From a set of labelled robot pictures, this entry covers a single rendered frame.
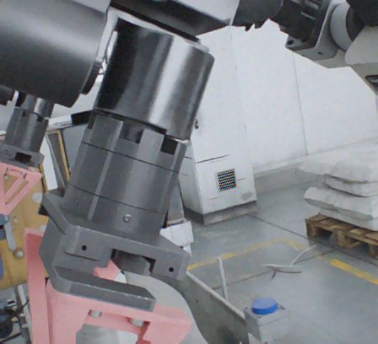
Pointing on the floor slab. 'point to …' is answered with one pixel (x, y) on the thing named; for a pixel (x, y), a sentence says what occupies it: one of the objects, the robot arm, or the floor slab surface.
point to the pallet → (342, 233)
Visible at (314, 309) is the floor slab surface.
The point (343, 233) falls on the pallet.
